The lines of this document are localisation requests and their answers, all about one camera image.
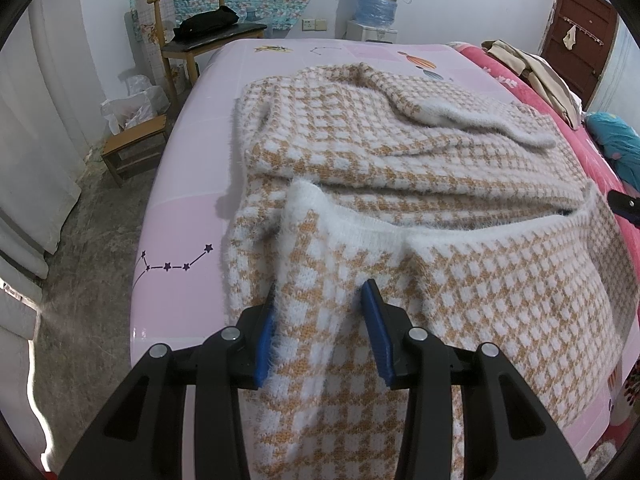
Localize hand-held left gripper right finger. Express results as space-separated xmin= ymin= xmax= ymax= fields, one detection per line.
xmin=361 ymin=279 xmax=586 ymax=480

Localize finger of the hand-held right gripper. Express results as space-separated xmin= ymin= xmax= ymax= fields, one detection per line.
xmin=607 ymin=189 xmax=640 ymax=219

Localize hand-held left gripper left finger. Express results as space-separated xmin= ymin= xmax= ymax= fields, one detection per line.
xmin=59 ymin=285 xmax=278 ymax=480

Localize beige white checked coat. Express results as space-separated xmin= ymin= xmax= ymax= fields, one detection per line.
xmin=220 ymin=62 xmax=640 ymax=480

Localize beige clothes pile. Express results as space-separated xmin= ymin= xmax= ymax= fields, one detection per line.
xmin=480 ymin=38 xmax=584 ymax=131

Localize white door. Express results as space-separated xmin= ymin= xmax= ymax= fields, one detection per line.
xmin=582 ymin=14 xmax=640 ymax=127

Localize pink printed glossy sheet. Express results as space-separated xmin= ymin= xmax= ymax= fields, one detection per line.
xmin=129 ymin=37 xmax=640 ymax=480

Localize brown wooden door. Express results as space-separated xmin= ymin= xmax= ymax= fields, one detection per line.
xmin=539 ymin=0 xmax=619 ymax=104

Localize small wooden stool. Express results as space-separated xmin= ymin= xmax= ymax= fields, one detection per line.
xmin=101 ymin=113 xmax=169 ymax=189

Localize clear plastic bag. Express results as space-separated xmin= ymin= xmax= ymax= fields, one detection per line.
xmin=99 ymin=73 xmax=171 ymax=136

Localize white water dispenser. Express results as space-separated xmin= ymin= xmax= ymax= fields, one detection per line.
xmin=346 ymin=19 xmax=400 ymax=45

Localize wooden chair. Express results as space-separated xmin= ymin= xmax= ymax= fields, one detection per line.
xmin=147 ymin=0 xmax=269 ymax=107

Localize white curtain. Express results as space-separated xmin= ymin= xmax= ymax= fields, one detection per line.
xmin=0 ymin=0 xmax=94 ymax=463

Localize black cloth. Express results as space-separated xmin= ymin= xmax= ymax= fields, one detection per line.
xmin=172 ymin=5 xmax=241 ymax=44

